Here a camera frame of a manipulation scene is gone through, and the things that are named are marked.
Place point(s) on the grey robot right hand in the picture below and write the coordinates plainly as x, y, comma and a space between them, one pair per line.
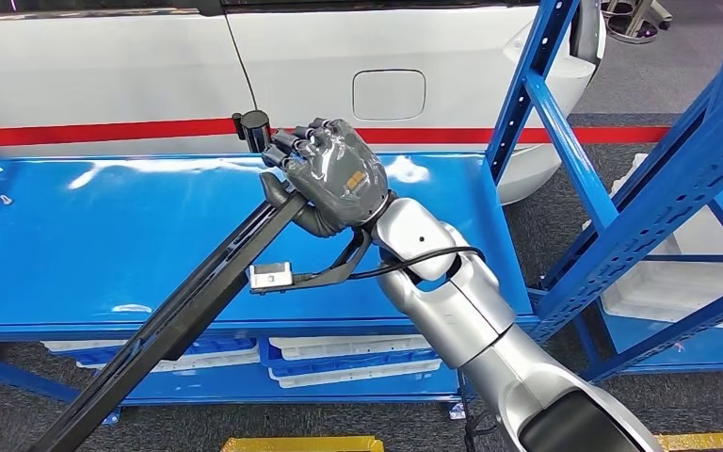
336, 181

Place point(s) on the black plastic plate frame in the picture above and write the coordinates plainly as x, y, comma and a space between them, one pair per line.
180, 324

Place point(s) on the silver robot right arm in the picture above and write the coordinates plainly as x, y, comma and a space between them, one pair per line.
461, 312

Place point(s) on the blue steel shelf rack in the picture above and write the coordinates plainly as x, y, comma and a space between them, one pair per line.
667, 352
118, 249

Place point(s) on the red barrier belt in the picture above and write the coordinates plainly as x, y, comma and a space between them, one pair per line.
87, 132
436, 135

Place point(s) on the white car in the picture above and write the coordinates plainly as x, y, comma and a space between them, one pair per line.
118, 75

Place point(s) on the yellow floor tape square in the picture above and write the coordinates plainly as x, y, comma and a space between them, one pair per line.
711, 442
305, 445

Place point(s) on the small silver bolt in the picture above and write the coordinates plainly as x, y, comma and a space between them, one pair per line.
6, 200

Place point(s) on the chrome chair base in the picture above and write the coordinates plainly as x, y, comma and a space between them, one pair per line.
633, 28

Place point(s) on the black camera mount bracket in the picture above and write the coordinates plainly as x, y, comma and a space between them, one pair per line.
336, 271

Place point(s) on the black stanchion post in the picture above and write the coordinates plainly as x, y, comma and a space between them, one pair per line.
254, 131

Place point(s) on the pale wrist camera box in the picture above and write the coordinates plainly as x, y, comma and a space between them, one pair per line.
269, 276

